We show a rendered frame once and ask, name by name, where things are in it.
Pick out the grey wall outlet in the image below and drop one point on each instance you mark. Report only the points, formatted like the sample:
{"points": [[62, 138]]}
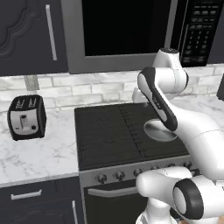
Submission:
{"points": [[31, 82]]}

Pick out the dark upper cupboard door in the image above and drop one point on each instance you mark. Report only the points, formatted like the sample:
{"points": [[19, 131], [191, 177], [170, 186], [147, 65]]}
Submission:
{"points": [[26, 35]]}

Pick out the dark drawer front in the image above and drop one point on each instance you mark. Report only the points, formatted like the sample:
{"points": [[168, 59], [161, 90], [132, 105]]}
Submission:
{"points": [[38, 192]]}

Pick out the black stove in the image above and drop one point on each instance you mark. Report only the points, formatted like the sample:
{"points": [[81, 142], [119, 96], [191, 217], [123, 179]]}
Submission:
{"points": [[116, 137]]}

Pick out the dark cupboard door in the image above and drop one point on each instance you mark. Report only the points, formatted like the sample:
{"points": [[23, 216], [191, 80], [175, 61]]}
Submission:
{"points": [[38, 214], [26, 35]]}

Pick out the dark upper cupboard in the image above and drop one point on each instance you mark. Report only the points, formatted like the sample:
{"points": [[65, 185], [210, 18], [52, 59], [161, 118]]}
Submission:
{"points": [[216, 32]]}

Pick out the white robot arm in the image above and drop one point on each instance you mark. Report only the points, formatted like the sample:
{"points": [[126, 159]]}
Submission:
{"points": [[201, 140]]}

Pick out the black stove knob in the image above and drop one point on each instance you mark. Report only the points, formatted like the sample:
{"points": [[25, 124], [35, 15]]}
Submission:
{"points": [[155, 168], [119, 175], [101, 178], [187, 164], [171, 165], [137, 172]]}

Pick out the dark object at counter edge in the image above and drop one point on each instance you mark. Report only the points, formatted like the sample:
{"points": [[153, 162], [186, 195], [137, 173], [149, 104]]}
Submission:
{"points": [[221, 91]]}

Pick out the dark lower cupboard door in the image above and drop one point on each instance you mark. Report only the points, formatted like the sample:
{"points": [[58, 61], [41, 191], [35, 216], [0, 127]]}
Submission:
{"points": [[38, 214]]}

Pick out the black oven door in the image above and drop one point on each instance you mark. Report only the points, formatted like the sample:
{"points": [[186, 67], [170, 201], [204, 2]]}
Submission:
{"points": [[113, 208]]}

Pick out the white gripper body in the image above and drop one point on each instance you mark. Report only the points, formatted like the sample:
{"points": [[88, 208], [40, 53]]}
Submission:
{"points": [[138, 96]]}

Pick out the silver round pan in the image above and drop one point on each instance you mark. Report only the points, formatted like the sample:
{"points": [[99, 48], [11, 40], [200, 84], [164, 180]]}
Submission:
{"points": [[157, 132]]}

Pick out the silver black microwave oven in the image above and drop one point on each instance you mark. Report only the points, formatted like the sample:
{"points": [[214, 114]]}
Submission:
{"points": [[122, 29]]}

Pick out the black and silver toaster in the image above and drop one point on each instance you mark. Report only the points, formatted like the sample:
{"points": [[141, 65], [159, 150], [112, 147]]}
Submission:
{"points": [[27, 118]]}

